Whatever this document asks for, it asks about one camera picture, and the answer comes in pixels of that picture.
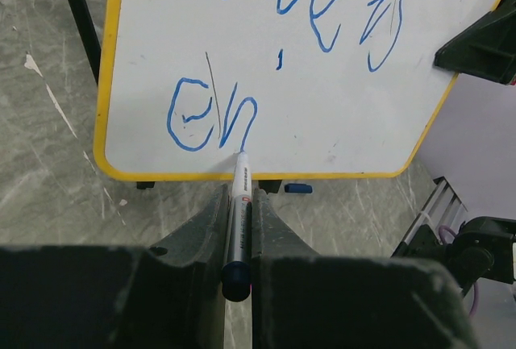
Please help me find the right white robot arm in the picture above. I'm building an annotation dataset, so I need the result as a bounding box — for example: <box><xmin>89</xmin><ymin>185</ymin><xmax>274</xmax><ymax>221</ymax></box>
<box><xmin>393</xmin><ymin>0</ymin><xmax>515</xmax><ymax>294</ymax></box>

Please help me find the right aluminium frame rail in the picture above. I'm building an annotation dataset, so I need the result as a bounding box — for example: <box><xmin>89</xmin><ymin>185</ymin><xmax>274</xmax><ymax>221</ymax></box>
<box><xmin>393</xmin><ymin>177</ymin><xmax>469</xmax><ymax>256</ymax></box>

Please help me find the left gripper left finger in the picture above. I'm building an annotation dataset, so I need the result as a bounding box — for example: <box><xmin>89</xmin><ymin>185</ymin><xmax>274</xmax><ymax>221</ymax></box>
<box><xmin>1</xmin><ymin>185</ymin><xmax>229</xmax><ymax>348</ymax></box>

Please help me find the black music stand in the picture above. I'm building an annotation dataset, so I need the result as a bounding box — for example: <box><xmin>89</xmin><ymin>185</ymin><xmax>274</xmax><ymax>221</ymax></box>
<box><xmin>67</xmin><ymin>0</ymin><xmax>101</xmax><ymax>84</ymax></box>

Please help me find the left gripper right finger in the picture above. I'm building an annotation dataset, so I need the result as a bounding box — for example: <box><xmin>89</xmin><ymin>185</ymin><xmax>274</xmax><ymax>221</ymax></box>
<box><xmin>252</xmin><ymin>190</ymin><xmax>478</xmax><ymax>348</ymax></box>

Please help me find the blue marker cap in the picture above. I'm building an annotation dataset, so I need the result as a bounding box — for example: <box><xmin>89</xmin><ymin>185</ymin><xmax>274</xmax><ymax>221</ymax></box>
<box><xmin>284</xmin><ymin>183</ymin><xmax>313</xmax><ymax>194</ymax></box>

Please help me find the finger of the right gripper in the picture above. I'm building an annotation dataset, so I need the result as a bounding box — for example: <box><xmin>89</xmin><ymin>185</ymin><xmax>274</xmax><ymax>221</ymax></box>
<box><xmin>434</xmin><ymin>0</ymin><xmax>515</xmax><ymax>85</ymax></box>

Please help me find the orange framed whiteboard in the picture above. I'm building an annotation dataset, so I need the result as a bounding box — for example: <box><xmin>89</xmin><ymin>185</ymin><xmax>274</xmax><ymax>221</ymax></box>
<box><xmin>94</xmin><ymin>0</ymin><xmax>501</xmax><ymax>181</ymax></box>

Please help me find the white marker pen body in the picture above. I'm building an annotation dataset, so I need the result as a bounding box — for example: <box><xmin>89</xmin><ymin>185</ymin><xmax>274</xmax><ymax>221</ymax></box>
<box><xmin>221</xmin><ymin>152</ymin><xmax>252</xmax><ymax>302</ymax></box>

